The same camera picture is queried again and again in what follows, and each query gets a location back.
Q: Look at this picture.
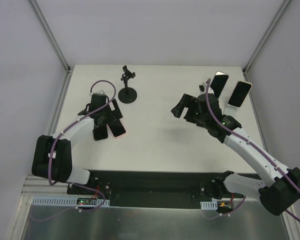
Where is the black phone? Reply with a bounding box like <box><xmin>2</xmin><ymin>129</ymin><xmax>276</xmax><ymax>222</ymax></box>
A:
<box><xmin>92</xmin><ymin>125</ymin><xmax>108</xmax><ymax>141</ymax></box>

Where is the pink-case phone front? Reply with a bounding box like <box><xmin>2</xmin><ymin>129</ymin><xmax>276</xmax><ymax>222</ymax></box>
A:
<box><xmin>108</xmin><ymin>119</ymin><xmax>126</xmax><ymax>138</ymax></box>

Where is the pink-case phone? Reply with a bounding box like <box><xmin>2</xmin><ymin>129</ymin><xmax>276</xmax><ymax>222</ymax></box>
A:
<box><xmin>227</xmin><ymin>81</ymin><xmax>253</xmax><ymax>108</ymax></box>
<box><xmin>108</xmin><ymin>119</ymin><xmax>126</xmax><ymax>138</ymax></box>

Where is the black round-base phone stand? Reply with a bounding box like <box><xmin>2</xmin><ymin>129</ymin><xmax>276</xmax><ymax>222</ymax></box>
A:
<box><xmin>118</xmin><ymin>65</ymin><xmax>138</xmax><ymax>104</ymax></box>

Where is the silver-edged phone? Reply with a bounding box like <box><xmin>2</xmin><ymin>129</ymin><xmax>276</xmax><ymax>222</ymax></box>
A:
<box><xmin>210</xmin><ymin>71</ymin><xmax>229</xmax><ymax>99</ymax></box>

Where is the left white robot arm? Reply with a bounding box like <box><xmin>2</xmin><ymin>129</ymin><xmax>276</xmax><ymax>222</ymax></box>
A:
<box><xmin>31</xmin><ymin>93</ymin><xmax>126</xmax><ymax>195</ymax></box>

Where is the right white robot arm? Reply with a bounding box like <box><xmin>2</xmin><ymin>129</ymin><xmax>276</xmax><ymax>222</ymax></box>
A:
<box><xmin>171</xmin><ymin>93</ymin><xmax>300</xmax><ymax>216</ymax></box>

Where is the white phone stand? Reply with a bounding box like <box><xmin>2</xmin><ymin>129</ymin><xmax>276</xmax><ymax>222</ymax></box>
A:
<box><xmin>223</xmin><ymin>103</ymin><xmax>240</xmax><ymax>118</ymax></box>

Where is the right pink-case phone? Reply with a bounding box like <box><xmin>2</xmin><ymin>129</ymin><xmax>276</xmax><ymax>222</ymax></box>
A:
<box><xmin>227</xmin><ymin>81</ymin><xmax>253</xmax><ymax>108</ymax></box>

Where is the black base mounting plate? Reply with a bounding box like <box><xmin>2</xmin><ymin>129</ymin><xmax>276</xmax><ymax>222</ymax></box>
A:
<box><xmin>66</xmin><ymin>170</ymin><xmax>233</xmax><ymax>209</ymax></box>

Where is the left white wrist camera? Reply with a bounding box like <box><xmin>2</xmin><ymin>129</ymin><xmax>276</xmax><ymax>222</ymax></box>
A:
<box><xmin>89</xmin><ymin>90</ymin><xmax>105</xmax><ymax>96</ymax></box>

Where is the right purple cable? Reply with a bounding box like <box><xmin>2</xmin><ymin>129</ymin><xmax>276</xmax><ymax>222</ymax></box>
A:
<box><xmin>204</xmin><ymin>78</ymin><xmax>300</xmax><ymax>228</ymax></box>

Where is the right aluminium table rail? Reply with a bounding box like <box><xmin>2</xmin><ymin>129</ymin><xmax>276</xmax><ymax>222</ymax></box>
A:
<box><xmin>241</xmin><ymin>69</ymin><xmax>273</xmax><ymax>161</ymax></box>

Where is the right white cable duct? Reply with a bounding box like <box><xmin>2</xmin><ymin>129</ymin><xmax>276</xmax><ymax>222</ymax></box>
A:
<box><xmin>200</xmin><ymin>200</ymin><xmax>218</xmax><ymax>211</ymax></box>

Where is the white cable duct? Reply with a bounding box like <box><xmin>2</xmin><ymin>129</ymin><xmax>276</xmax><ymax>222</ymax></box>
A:
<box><xmin>32</xmin><ymin>196</ymin><xmax>110</xmax><ymax>208</ymax></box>
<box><xmin>200</xmin><ymin>200</ymin><xmax>218</xmax><ymax>211</ymax></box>

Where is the left white cable duct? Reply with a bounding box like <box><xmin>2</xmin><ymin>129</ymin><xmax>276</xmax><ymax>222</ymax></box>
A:
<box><xmin>32</xmin><ymin>196</ymin><xmax>110</xmax><ymax>208</ymax></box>

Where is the left aluminium frame post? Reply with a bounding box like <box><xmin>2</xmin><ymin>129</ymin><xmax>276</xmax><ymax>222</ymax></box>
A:
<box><xmin>27</xmin><ymin>0</ymin><xmax>71</xmax><ymax>73</ymax></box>

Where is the aluminium frame post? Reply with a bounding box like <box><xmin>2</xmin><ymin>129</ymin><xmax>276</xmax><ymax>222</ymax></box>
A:
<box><xmin>242</xmin><ymin>0</ymin><xmax>293</xmax><ymax>76</ymax></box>
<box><xmin>27</xmin><ymin>0</ymin><xmax>71</xmax><ymax>73</ymax></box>

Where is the right aluminium frame post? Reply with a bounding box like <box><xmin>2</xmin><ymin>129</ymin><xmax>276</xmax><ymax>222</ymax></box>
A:
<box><xmin>242</xmin><ymin>0</ymin><xmax>293</xmax><ymax>76</ymax></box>

